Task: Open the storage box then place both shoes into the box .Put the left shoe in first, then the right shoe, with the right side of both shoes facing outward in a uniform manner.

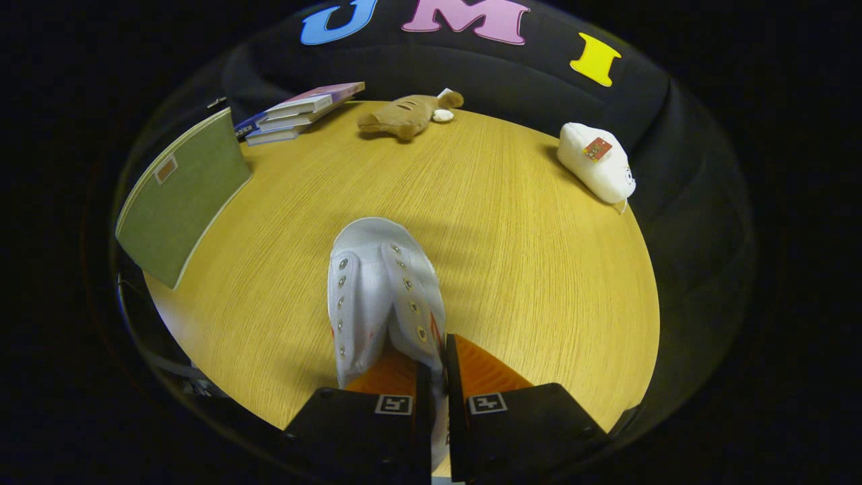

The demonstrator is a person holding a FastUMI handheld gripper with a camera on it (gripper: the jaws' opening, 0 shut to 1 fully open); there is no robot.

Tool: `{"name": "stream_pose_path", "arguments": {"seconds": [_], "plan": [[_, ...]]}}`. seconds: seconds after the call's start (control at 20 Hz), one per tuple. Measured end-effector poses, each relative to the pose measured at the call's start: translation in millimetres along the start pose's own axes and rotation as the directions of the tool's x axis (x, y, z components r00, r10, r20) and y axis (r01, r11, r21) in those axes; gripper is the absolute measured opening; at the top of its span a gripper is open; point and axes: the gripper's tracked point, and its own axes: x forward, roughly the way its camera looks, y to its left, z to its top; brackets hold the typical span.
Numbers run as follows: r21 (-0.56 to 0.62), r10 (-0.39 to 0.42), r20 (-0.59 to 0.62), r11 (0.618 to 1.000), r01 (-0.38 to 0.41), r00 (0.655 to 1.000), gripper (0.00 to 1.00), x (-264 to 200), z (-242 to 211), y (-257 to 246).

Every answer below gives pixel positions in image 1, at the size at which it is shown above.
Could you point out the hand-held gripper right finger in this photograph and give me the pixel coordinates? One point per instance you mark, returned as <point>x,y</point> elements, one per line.
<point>454,431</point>

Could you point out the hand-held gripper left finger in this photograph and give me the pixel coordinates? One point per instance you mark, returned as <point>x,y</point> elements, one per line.
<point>423,438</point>

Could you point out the white canvas shoe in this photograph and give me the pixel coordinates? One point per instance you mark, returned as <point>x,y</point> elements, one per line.
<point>377,283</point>

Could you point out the green fabric storage box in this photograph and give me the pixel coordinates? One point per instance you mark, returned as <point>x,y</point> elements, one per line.
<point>182,195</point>

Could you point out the white plush toy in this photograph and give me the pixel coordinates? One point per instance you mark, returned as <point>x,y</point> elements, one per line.
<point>592,168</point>

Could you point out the brown plush toy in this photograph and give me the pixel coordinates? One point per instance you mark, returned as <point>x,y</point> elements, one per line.
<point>404,114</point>

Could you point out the pale blue book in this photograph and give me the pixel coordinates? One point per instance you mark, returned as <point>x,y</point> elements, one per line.
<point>273,137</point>

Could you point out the white edged book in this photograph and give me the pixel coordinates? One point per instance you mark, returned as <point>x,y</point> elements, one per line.
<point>289,120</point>

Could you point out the pink cover book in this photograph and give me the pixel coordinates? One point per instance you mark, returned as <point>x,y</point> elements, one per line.
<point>330,92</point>

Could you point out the blue cover book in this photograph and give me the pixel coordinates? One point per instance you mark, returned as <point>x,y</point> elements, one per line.
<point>246,126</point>

